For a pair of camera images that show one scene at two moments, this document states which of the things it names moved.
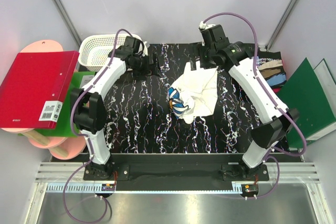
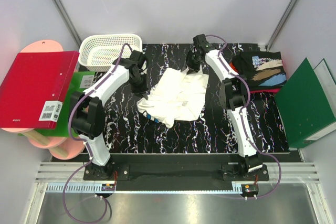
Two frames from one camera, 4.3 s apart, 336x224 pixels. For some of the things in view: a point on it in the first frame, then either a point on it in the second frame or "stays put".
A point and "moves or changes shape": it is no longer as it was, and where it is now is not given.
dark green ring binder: (312, 93) stays put
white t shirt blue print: (195, 93) moves or changes shape
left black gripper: (147, 71) → (142, 90)
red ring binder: (33, 92) stays put
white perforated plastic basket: (95, 50) stays put
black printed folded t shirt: (270, 66) stays put
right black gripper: (203, 64) → (192, 69)
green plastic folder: (63, 128) stays put
